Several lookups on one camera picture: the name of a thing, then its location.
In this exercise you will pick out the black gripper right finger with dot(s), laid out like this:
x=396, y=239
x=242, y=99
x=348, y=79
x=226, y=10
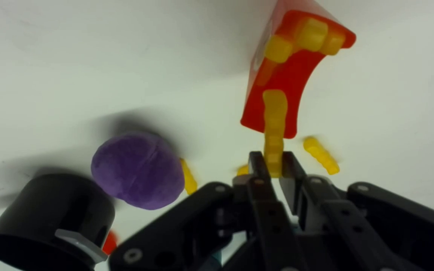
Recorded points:
x=323, y=215

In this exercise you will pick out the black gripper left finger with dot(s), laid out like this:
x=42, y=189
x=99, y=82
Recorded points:
x=272, y=219

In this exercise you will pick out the yellow toy chip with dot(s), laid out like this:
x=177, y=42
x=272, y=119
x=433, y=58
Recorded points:
x=336, y=42
x=322, y=153
x=275, y=125
x=189, y=174
x=311, y=33
x=242, y=168
x=280, y=48

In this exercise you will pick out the red fries box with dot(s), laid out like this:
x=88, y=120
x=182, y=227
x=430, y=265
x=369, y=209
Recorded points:
x=301, y=75

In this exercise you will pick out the red toy item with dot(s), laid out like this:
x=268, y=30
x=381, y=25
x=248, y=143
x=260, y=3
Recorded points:
x=109, y=242

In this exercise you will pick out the black toy pot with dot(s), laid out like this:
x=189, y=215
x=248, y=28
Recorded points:
x=42, y=219

